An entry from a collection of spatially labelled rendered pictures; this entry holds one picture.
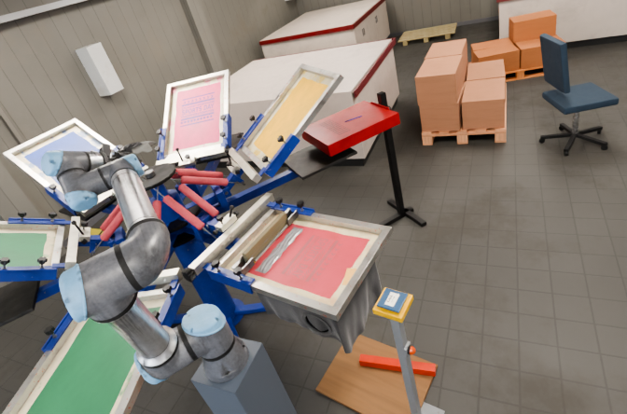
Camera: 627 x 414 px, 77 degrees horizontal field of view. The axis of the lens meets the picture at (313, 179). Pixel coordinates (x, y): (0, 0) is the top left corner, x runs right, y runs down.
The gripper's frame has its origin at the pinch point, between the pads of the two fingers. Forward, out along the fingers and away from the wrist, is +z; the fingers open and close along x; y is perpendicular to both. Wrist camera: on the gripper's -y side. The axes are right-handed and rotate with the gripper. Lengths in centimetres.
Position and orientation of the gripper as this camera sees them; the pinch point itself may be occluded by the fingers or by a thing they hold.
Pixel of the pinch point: (149, 160)
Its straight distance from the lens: 155.4
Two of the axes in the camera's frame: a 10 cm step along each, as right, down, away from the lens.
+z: 5.3, -0.4, 8.5
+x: 3.6, -8.9, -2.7
